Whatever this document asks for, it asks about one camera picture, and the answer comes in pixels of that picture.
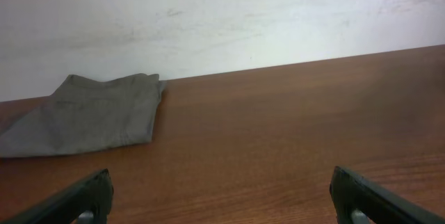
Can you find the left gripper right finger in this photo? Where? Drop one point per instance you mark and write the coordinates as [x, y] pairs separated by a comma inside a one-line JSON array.
[[358, 200]]

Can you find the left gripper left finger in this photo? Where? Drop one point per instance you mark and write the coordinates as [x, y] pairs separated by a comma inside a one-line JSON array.
[[88, 200]]

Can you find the folded grey shorts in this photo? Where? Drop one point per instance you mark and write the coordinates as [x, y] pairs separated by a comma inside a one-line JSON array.
[[84, 115]]

